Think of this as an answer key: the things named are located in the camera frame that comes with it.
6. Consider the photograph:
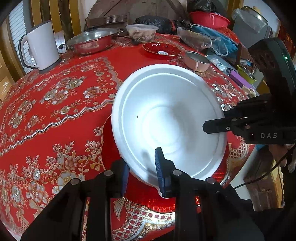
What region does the round wooden tabletop board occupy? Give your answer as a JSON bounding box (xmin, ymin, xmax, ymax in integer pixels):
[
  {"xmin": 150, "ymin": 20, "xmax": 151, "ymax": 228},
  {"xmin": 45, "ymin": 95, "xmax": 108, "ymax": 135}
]
[{"xmin": 85, "ymin": 0, "xmax": 189, "ymax": 29}]

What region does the white tissue packet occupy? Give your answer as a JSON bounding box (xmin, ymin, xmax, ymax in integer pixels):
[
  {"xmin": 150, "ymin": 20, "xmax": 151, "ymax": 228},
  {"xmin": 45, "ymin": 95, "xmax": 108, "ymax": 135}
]
[{"xmin": 205, "ymin": 55, "xmax": 227, "ymax": 72}]

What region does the purple box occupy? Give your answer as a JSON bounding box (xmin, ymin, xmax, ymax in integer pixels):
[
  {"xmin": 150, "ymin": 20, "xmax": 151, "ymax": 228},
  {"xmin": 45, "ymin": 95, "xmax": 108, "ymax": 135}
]
[{"xmin": 229, "ymin": 70, "xmax": 255, "ymax": 89}]

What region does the clear plastic food container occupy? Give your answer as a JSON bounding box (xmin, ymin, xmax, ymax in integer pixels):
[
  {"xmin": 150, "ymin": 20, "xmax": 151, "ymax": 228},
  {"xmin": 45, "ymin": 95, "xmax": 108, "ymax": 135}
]
[{"xmin": 125, "ymin": 24, "xmax": 159, "ymax": 43}]

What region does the grey appliance in plastic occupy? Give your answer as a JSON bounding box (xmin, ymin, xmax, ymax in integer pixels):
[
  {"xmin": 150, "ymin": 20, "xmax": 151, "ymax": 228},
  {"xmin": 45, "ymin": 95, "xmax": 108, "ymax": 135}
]
[{"xmin": 232, "ymin": 6, "xmax": 273, "ymax": 49}]

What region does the large red glass plate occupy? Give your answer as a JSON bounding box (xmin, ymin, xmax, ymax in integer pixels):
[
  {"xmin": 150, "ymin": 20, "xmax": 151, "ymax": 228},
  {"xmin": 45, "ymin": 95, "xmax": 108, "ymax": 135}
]
[{"xmin": 100, "ymin": 114, "xmax": 230, "ymax": 207}]

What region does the pink steel cup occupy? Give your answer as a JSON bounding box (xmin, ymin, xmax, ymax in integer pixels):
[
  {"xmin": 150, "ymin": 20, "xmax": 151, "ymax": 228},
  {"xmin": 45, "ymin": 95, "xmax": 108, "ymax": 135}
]
[{"xmin": 184, "ymin": 51, "xmax": 210, "ymax": 72}]

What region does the steel pot with lid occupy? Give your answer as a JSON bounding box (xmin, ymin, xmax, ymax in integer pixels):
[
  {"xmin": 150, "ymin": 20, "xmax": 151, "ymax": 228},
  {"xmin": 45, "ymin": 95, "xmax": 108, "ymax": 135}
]
[{"xmin": 58, "ymin": 28, "xmax": 124, "ymax": 55}]

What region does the blue plastic bag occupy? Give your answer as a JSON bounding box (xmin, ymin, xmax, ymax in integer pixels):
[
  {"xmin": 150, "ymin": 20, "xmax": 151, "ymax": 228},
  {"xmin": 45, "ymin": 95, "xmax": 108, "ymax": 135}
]
[{"xmin": 190, "ymin": 24, "xmax": 238, "ymax": 57}]

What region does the person's right hand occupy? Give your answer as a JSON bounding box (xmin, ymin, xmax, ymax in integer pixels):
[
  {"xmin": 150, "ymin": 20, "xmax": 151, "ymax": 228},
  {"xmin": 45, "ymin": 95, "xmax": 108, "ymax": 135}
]
[{"xmin": 268, "ymin": 145, "xmax": 295, "ymax": 173}]

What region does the red plastic basin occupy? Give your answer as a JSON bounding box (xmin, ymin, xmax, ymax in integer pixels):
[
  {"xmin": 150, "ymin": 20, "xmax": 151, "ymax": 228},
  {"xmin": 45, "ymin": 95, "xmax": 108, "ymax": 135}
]
[{"xmin": 189, "ymin": 11, "xmax": 230, "ymax": 29}]

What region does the white electric kettle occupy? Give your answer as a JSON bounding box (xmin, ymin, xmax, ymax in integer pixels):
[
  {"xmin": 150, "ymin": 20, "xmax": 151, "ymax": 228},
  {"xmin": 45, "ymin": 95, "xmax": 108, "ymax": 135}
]
[{"xmin": 18, "ymin": 21, "xmax": 62, "ymax": 74}]

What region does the yellow steel bowl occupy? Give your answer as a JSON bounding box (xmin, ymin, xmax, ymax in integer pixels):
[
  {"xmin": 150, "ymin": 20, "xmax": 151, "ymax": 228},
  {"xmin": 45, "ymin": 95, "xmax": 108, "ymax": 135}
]
[{"xmin": 237, "ymin": 65, "xmax": 256, "ymax": 84}]

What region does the white foam bowl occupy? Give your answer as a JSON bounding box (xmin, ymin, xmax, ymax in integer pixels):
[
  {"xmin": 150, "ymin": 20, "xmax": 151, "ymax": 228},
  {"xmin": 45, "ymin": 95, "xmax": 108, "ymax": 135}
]
[{"xmin": 111, "ymin": 64, "xmax": 226, "ymax": 187}]

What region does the small red glass dish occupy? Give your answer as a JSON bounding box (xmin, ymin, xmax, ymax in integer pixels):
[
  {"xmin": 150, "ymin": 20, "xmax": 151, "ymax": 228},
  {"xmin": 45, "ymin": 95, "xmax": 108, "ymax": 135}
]
[{"xmin": 142, "ymin": 42, "xmax": 181, "ymax": 57}]

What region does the black plastic bag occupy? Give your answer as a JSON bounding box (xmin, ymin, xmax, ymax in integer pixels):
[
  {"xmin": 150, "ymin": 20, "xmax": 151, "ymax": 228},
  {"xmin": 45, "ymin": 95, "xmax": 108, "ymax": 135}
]
[{"xmin": 134, "ymin": 16, "xmax": 188, "ymax": 35}]

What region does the clear bag with food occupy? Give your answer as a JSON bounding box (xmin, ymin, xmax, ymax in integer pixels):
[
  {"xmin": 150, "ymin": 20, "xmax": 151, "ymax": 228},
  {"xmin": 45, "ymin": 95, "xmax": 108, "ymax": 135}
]
[{"xmin": 176, "ymin": 26, "xmax": 230, "ymax": 56}]

